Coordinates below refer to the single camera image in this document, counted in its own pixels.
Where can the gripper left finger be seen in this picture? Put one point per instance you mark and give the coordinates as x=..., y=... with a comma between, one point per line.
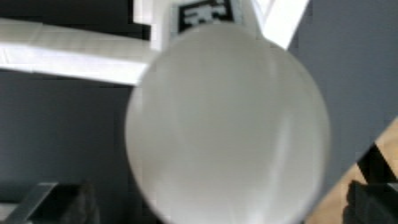
x=58, y=204

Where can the white right fence block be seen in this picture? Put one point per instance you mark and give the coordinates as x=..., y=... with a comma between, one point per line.
x=74, y=53

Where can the white lamp bulb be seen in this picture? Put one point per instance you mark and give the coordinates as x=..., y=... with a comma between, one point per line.
x=229, y=132

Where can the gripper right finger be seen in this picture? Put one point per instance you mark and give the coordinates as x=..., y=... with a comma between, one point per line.
x=373, y=196

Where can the white lamp base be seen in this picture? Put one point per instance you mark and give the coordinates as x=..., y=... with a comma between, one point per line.
x=268, y=16

